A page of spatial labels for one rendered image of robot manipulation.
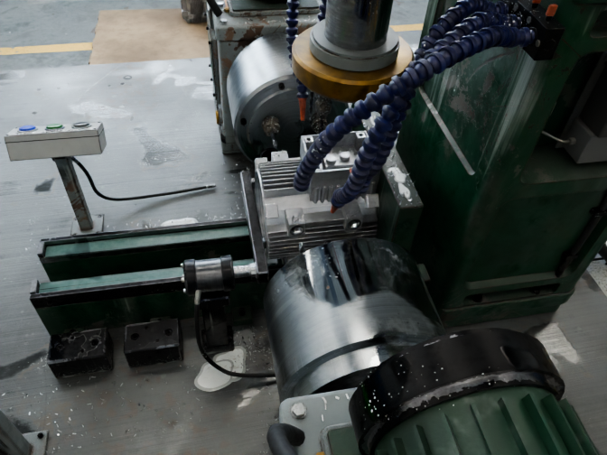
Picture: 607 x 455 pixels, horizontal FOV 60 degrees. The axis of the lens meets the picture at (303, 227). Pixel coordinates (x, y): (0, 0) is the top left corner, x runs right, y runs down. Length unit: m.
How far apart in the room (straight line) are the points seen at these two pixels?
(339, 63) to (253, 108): 0.37
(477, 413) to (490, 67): 0.55
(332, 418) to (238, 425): 0.41
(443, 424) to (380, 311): 0.28
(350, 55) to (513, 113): 0.23
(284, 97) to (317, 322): 0.54
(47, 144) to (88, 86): 0.67
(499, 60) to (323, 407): 0.52
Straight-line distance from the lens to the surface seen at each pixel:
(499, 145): 0.81
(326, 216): 0.92
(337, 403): 0.62
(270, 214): 0.89
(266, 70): 1.11
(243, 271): 0.89
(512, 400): 0.44
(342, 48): 0.77
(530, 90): 0.75
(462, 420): 0.43
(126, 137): 1.55
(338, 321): 0.68
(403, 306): 0.70
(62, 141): 1.13
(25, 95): 1.80
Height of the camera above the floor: 1.72
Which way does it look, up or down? 47 degrees down
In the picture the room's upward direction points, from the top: 4 degrees clockwise
